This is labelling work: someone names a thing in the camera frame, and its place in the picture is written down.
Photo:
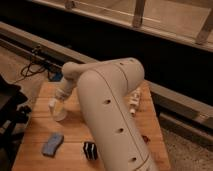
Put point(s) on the blue sponge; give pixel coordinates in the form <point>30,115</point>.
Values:
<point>52,144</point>

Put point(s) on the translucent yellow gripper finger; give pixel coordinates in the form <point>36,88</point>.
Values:
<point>58,107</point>

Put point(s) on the black and white eraser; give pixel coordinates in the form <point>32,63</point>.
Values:
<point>90,150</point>

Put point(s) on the blue object behind table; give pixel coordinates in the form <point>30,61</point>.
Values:
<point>56,77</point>

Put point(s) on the dark red oblong object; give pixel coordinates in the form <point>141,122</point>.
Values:
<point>145,138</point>

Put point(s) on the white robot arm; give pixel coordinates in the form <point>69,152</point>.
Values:
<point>101,88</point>

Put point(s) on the white small bottle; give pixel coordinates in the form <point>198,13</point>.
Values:
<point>134,101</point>

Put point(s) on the black equipment on left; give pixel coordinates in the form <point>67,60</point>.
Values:
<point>13,111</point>

